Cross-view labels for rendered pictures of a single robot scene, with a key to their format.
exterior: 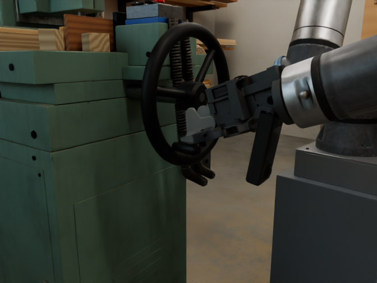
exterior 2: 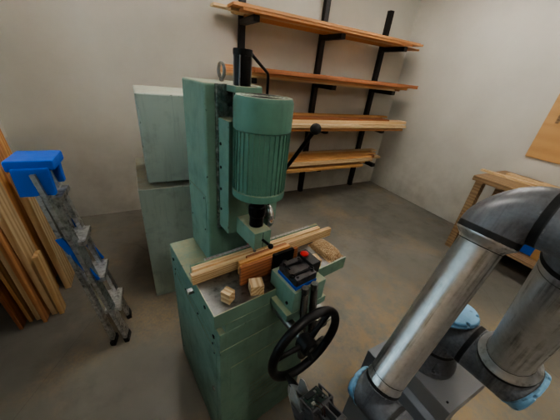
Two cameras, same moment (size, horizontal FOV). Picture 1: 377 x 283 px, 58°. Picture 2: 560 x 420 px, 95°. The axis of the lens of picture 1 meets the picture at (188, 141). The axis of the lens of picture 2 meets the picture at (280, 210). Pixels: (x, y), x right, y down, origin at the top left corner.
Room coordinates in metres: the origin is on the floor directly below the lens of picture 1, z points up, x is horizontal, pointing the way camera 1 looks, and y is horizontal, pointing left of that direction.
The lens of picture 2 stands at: (0.16, -0.02, 1.57)
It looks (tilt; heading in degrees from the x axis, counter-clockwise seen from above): 28 degrees down; 15
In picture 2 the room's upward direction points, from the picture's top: 6 degrees clockwise
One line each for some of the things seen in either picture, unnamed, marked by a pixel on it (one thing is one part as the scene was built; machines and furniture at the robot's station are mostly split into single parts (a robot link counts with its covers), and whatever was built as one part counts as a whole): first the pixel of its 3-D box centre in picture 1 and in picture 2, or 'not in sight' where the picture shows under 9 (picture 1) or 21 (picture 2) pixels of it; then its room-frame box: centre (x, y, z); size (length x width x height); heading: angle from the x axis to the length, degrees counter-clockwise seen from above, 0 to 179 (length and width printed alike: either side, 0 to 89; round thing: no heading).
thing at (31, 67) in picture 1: (132, 65); (282, 277); (0.90, 0.14, 0.87); 0.61 x 0.30 x 0.06; 144
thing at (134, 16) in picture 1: (158, 14); (301, 267); (0.85, 0.07, 0.99); 0.13 x 0.11 x 0.06; 144
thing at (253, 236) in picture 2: (76, 0); (253, 232); (0.92, 0.28, 1.03); 0.14 x 0.07 x 0.09; 54
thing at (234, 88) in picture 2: not in sight; (241, 80); (0.99, 0.38, 1.53); 0.08 x 0.08 x 0.17; 54
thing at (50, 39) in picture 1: (51, 40); (227, 295); (0.70, 0.27, 0.92); 0.03 x 0.03 x 0.04; 83
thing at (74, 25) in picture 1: (110, 36); (269, 265); (0.87, 0.19, 0.94); 0.25 x 0.01 x 0.08; 144
